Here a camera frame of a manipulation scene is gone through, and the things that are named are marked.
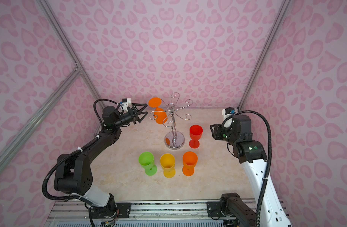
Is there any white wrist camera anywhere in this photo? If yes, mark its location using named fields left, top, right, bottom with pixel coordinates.
left=119, top=98, right=132, bottom=111
left=222, top=107, right=238, bottom=120

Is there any red wine glass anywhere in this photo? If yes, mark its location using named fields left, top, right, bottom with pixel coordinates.
left=189, top=125, right=203, bottom=148

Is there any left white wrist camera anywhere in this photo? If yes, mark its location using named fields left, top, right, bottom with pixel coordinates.
left=119, top=98, right=132, bottom=111

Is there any orange wine glass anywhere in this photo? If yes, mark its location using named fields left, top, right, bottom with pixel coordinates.
left=182, top=151, right=198, bottom=176
left=148, top=97, right=167, bottom=124

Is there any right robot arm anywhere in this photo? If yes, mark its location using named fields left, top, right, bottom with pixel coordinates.
left=208, top=111, right=292, bottom=227

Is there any left black corrugated cable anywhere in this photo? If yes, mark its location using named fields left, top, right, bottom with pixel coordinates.
left=93, top=98, right=119, bottom=128

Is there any black corrugated cable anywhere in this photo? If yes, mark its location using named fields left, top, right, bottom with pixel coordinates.
left=93, top=98, right=119, bottom=128
left=221, top=110, right=273, bottom=227

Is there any green wine glass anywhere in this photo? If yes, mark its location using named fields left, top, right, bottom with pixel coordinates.
left=138, top=151, right=157, bottom=176

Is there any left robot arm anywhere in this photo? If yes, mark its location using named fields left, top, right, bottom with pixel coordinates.
left=42, top=99, right=148, bottom=219

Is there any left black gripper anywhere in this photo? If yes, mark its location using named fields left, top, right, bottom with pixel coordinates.
left=115, top=104, right=148, bottom=130

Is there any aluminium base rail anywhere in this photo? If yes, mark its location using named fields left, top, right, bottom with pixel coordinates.
left=45, top=200, right=241, bottom=227

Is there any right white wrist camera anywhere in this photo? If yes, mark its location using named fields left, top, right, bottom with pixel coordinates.
left=222, top=107, right=238, bottom=120

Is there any chrome wine glass rack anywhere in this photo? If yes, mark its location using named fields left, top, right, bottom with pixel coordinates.
left=160, top=92, right=193, bottom=150

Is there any right black corrugated cable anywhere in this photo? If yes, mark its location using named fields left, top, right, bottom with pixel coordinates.
left=221, top=110, right=273, bottom=227

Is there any yellow wine glass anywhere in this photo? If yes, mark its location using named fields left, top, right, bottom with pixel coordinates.
left=160, top=154, right=175, bottom=178

